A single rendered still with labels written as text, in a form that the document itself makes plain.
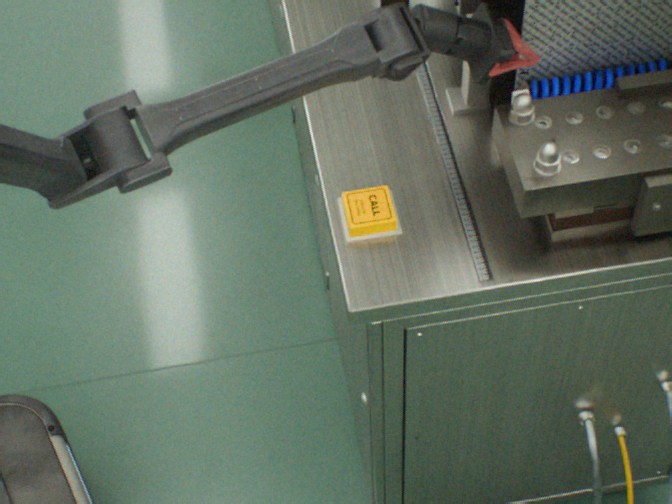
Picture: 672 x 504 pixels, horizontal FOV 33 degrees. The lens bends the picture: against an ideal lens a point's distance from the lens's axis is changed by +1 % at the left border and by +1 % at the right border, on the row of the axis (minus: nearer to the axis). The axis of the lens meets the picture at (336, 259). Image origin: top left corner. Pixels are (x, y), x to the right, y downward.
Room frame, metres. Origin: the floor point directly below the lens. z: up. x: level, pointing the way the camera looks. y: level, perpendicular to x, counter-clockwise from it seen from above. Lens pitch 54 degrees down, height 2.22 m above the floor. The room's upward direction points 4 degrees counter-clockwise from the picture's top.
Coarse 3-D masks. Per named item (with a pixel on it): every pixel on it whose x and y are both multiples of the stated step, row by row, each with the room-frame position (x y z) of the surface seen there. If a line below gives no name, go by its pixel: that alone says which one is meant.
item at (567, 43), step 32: (544, 0) 1.16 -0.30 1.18; (576, 0) 1.16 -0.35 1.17; (608, 0) 1.17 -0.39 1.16; (640, 0) 1.17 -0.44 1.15; (544, 32) 1.16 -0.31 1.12; (576, 32) 1.16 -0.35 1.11; (608, 32) 1.17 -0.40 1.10; (640, 32) 1.18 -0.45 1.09; (544, 64) 1.16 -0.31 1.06; (576, 64) 1.17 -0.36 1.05; (608, 64) 1.17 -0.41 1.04
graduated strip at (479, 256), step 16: (432, 96) 1.26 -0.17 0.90; (432, 112) 1.23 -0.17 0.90; (448, 144) 1.16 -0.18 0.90; (448, 160) 1.13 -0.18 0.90; (448, 176) 1.10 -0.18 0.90; (464, 192) 1.06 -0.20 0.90; (464, 208) 1.03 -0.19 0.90; (464, 224) 1.00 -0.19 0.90; (480, 240) 0.97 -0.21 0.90; (480, 256) 0.95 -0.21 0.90; (480, 272) 0.92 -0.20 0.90
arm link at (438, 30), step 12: (420, 12) 1.14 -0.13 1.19; (432, 12) 1.14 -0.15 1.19; (444, 12) 1.15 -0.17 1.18; (420, 24) 1.13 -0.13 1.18; (432, 24) 1.12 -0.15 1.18; (444, 24) 1.13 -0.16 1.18; (456, 24) 1.14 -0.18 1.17; (432, 36) 1.12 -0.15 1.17; (444, 36) 1.12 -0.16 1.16; (432, 48) 1.12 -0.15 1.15; (444, 48) 1.12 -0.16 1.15
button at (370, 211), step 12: (348, 192) 1.06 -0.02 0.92; (360, 192) 1.06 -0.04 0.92; (372, 192) 1.06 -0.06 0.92; (384, 192) 1.06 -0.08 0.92; (348, 204) 1.04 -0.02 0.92; (360, 204) 1.04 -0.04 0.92; (372, 204) 1.04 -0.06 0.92; (384, 204) 1.03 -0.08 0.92; (348, 216) 1.02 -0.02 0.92; (360, 216) 1.01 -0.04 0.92; (372, 216) 1.01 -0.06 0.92; (384, 216) 1.01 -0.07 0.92; (348, 228) 1.01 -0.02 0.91; (360, 228) 1.00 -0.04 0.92; (372, 228) 1.00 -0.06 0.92; (384, 228) 1.00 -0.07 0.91; (396, 228) 1.00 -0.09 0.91
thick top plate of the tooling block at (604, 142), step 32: (576, 96) 1.12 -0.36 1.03; (608, 96) 1.12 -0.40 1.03; (640, 96) 1.11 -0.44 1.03; (512, 128) 1.07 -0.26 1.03; (544, 128) 1.07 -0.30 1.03; (576, 128) 1.06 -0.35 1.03; (608, 128) 1.06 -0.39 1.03; (640, 128) 1.05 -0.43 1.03; (512, 160) 1.02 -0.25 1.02; (576, 160) 1.00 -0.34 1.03; (608, 160) 1.00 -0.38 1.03; (640, 160) 0.99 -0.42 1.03; (512, 192) 1.00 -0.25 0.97; (544, 192) 0.96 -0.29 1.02; (576, 192) 0.96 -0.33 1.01; (608, 192) 0.97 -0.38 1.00
